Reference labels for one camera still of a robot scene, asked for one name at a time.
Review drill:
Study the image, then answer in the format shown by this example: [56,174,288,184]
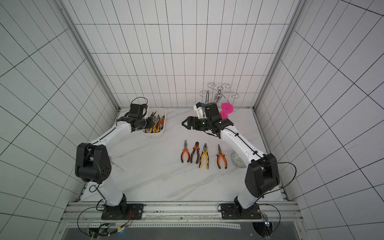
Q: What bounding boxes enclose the lower pink cup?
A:
[220,111,229,120]

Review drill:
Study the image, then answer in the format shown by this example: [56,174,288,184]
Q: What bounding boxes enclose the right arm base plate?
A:
[218,203,262,220]

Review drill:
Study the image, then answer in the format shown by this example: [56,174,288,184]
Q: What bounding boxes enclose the orange long nose pliers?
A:
[217,145,228,169]

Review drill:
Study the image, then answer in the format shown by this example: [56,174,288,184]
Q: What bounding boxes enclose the orange diagonal cutting pliers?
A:
[190,142,201,164]

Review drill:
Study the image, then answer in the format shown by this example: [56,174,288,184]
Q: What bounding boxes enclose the chrome cup holder stand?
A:
[199,82,239,105]

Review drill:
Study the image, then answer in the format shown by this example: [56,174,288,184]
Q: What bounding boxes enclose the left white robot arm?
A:
[75,116,154,220]

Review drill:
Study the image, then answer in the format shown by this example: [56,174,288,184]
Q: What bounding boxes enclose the orange pliers in box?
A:
[145,111,165,134]

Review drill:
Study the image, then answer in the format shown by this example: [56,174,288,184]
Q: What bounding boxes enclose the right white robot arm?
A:
[182,117,280,212]

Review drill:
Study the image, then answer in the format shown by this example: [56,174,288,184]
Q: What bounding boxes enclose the pink cup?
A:
[221,103,234,114]
[220,111,229,120]

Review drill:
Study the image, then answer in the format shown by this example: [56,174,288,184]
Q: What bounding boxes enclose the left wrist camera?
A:
[130,103,148,118]

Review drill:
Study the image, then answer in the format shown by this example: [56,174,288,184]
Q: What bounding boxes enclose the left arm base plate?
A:
[101,203,144,221]

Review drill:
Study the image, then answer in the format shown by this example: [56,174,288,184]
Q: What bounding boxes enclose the white plastic storage box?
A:
[141,108,167,138]

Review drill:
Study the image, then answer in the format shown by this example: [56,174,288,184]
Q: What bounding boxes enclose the upper pink cup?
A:
[221,103,234,114]

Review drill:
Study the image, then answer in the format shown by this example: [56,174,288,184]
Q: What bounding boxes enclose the yellow combination pliers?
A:
[199,143,210,170]

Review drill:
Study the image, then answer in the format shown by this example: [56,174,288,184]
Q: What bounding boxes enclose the orange combination pliers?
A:
[181,140,191,163]

